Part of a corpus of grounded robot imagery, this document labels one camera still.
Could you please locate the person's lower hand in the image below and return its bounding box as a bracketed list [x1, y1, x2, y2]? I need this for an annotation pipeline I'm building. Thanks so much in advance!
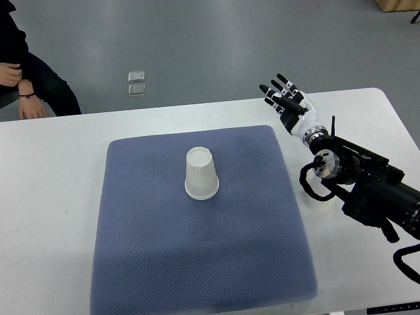
[18, 96, 49, 119]

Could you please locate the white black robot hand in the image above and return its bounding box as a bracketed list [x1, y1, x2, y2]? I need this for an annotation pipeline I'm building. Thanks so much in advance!
[259, 73, 329, 146]

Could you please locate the person's upper hand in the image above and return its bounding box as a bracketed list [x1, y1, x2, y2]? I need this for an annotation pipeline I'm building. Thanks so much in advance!
[0, 62, 22, 87]

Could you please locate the white paper cup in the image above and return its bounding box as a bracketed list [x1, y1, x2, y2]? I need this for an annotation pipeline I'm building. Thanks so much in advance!
[184, 146, 219, 200]
[302, 175, 336, 212]

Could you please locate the person's bare forearm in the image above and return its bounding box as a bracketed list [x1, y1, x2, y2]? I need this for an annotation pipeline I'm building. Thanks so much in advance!
[18, 79, 35, 98]

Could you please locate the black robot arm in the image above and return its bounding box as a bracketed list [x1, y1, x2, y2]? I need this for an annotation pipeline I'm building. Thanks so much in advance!
[299, 126, 419, 243]

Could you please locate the person's dark jacket torso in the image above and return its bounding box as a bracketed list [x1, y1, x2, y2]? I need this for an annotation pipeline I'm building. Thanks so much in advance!
[1, 1, 28, 66]

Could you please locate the lower metal floor plate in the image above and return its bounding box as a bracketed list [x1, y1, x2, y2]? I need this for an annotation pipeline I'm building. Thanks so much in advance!
[128, 83, 146, 96]

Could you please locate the metal floor plate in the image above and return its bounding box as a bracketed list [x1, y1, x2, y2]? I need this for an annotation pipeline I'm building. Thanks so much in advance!
[128, 83, 146, 96]
[128, 70, 145, 82]

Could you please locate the upper metal floor plate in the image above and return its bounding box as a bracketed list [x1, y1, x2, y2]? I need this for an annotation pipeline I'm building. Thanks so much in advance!
[128, 70, 145, 82]

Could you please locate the white paper cup on mat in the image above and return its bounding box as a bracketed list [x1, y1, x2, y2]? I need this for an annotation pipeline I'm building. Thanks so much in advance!
[184, 146, 219, 200]

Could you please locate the wooden box in corner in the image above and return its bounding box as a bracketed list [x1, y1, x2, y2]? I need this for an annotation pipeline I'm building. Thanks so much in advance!
[375, 0, 419, 12]

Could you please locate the blue-grey textured mat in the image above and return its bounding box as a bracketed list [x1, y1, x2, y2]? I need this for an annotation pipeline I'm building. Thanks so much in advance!
[90, 125, 317, 314]

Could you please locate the black tripod leg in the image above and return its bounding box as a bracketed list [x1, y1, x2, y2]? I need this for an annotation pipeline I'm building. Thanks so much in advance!
[410, 11, 420, 24]

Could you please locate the black table control panel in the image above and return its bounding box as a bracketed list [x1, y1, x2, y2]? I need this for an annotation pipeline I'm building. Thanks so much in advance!
[366, 302, 419, 314]

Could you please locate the black sheathed robot cable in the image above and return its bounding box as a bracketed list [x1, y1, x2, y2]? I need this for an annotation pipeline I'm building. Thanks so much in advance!
[299, 163, 420, 285]

